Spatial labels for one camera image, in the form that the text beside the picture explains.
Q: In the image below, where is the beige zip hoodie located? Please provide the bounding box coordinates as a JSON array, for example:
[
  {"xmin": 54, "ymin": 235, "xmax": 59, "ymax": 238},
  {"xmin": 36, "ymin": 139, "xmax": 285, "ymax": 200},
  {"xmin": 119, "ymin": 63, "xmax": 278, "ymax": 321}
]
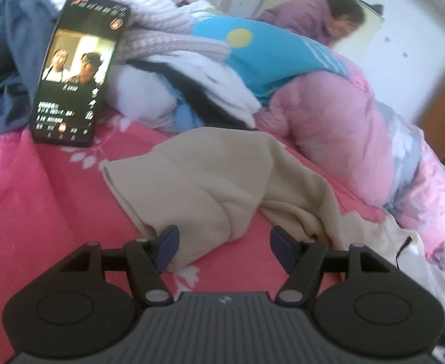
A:
[{"xmin": 102, "ymin": 127, "xmax": 445, "ymax": 309}]

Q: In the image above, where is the pile of mixed clothes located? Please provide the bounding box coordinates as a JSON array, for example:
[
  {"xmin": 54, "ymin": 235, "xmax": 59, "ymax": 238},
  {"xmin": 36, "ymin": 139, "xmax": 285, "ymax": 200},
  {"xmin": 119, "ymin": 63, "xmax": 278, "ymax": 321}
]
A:
[{"xmin": 23, "ymin": 0, "xmax": 264, "ymax": 133}]

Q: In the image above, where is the woman in purple jacket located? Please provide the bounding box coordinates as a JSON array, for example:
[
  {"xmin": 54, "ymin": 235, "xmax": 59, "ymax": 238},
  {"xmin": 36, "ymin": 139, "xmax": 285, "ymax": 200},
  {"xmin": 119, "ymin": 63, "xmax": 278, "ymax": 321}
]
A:
[{"xmin": 255, "ymin": 0, "xmax": 366, "ymax": 48}]

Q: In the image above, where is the blue pillow with stripes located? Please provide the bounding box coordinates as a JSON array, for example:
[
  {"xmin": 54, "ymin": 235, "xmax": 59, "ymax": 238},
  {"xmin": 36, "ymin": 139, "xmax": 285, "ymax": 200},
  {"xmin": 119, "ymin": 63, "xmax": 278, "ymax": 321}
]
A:
[{"xmin": 192, "ymin": 16, "xmax": 349, "ymax": 105}]

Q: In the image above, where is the black smartphone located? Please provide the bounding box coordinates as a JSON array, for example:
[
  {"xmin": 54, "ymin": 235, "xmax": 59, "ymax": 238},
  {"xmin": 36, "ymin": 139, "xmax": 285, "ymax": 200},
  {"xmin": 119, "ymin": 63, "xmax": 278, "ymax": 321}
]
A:
[{"xmin": 29, "ymin": 0, "xmax": 131, "ymax": 147}]

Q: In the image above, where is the pink grey floral duvet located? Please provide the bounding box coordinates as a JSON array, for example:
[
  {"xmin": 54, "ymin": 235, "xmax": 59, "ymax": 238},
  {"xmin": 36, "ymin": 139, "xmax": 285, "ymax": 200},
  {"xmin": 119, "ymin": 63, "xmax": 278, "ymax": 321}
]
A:
[{"xmin": 255, "ymin": 56, "xmax": 445, "ymax": 275}]

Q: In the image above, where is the dark blue jacket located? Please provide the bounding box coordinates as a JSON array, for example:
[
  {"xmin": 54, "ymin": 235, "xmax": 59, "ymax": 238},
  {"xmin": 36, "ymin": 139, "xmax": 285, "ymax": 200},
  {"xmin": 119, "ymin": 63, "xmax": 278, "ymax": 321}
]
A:
[{"xmin": 0, "ymin": 0, "xmax": 58, "ymax": 135}]

